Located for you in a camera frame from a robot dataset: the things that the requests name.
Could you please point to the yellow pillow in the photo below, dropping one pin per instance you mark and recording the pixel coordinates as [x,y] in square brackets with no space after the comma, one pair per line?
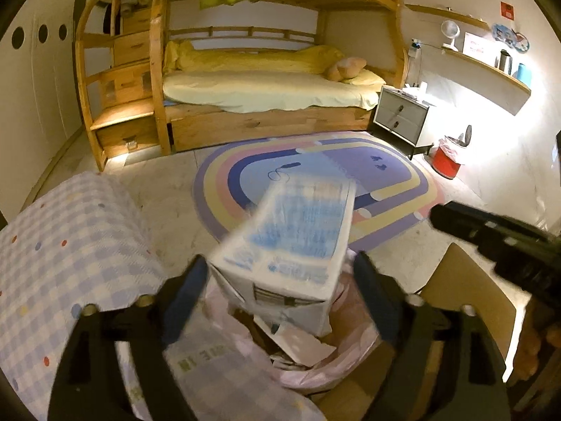
[370,79]

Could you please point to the wooden bunk bed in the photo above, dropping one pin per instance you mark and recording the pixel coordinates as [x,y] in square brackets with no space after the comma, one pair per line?
[263,127]

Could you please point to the yellow duvet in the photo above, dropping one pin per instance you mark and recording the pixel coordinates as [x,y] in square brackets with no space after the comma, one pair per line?
[263,59]

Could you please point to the white printed plastic bag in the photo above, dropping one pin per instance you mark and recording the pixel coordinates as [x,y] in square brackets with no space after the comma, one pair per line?
[206,355]

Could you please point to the red wall sign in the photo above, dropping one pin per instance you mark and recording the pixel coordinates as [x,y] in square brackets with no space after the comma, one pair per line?
[507,11]

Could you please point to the person's right hand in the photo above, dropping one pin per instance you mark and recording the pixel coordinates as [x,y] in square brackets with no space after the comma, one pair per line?
[532,342]

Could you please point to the beige plush toy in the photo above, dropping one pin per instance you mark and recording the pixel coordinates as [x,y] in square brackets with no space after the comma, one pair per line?
[344,69]

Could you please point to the pale yellow mattress sheet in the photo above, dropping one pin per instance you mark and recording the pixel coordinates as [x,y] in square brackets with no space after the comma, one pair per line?
[263,90]

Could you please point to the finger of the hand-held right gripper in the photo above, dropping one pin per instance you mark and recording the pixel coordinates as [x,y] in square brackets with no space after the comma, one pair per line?
[456,221]

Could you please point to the narrow wooden wall shelf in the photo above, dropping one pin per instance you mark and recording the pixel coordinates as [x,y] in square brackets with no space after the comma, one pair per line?
[456,14]

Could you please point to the white paper scrap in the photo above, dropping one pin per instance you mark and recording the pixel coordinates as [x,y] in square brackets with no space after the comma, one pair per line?
[302,342]

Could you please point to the blue decorative plate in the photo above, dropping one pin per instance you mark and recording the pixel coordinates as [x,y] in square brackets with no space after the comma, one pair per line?
[510,37]

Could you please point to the white sign card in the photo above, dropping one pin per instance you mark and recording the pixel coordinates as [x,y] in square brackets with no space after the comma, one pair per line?
[477,46]

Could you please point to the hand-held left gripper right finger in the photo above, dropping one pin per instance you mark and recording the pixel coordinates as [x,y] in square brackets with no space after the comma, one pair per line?
[370,285]

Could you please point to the wall outlet charger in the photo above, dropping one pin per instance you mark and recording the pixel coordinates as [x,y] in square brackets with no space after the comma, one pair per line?
[415,47]

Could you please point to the white and blue carton box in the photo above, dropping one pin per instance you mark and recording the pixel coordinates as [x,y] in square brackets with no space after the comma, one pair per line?
[298,237]

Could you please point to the steel thermos flask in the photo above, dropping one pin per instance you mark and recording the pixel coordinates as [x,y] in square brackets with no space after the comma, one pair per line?
[505,61]

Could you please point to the bin with pink liner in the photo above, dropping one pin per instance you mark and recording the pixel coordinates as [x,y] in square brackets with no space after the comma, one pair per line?
[307,372]

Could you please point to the red trash bin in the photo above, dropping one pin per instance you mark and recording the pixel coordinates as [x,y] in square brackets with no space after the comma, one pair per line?
[445,164]

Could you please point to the curved wooden wall shelf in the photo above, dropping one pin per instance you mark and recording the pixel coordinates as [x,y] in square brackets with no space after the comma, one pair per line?
[504,87]

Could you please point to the blue cup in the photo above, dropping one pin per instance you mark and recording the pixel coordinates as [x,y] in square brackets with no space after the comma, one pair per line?
[524,74]

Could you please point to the white two-drawer nightstand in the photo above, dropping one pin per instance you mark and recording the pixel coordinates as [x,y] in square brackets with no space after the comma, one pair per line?
[401,114]

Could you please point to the oval pastel striped rug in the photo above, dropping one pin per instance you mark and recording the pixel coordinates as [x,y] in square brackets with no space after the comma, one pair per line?
[245,175]

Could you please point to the wooden stair drawer unit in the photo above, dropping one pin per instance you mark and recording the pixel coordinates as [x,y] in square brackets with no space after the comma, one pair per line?
[131,46]

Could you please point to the white wardrobe with round holes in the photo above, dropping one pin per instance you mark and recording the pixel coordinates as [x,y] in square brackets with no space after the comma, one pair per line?
[39,74]

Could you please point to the small white desk fan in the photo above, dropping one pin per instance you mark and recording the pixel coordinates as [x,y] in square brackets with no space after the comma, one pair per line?
[450,33]

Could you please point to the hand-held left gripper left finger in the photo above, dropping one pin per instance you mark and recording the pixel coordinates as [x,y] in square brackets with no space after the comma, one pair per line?
[188,298]

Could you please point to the white tissue box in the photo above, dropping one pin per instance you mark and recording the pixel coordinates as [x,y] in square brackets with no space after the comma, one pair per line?
[416,90]

